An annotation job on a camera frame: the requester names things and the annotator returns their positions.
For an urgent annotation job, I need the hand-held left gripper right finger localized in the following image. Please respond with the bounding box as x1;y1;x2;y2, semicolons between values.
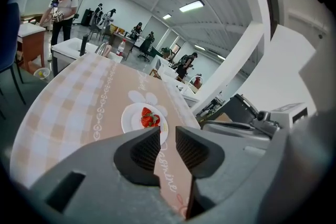
174;125;279;220

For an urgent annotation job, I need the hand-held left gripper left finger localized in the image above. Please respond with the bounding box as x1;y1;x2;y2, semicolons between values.
30;126;186;224

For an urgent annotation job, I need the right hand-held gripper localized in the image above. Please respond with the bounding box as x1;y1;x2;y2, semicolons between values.
201;47;331;144

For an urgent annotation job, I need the white round plate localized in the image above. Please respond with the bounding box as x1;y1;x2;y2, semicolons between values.
121;102;170;145

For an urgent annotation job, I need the table with patterned cloth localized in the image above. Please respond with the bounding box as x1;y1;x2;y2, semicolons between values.
9;53;202;219

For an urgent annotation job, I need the large cardboard box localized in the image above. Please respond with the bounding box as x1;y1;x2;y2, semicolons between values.
214;112;233;123

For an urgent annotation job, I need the black bin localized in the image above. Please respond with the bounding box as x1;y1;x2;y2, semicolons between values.
227;93;260;125

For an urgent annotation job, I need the red pot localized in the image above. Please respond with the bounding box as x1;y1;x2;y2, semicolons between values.
193;74;203;90

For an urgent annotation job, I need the white curved faucet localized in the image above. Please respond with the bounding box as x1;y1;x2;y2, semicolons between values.
186;74;202;94

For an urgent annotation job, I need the white sink table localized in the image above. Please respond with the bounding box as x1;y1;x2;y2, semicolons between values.
150;55;201;108
51;37;124;77

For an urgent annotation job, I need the white plastic basket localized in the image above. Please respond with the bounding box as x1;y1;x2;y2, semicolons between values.
156;62;180;80

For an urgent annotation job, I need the white waste basket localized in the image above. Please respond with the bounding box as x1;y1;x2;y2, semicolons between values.
33;67;51;84

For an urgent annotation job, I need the black swivel chair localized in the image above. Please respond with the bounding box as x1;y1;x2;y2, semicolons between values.
138;38;153;62

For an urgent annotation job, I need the steel kettle with pink base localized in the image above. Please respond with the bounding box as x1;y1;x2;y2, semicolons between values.
94;41;113;58

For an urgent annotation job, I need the black hair dryer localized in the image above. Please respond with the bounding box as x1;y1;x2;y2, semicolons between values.
79;33;90;57

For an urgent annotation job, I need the red label plastic bottle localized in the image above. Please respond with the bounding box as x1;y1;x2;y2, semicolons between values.
116;39;127;57

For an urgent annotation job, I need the white top wooden table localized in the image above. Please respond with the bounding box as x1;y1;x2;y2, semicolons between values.
16;22;47;74

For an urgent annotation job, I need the blue chair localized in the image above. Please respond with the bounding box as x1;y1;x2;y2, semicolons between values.
0;2;27;120

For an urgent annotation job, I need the black cabinet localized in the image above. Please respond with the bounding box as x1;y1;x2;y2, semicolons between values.
80;8;95;27

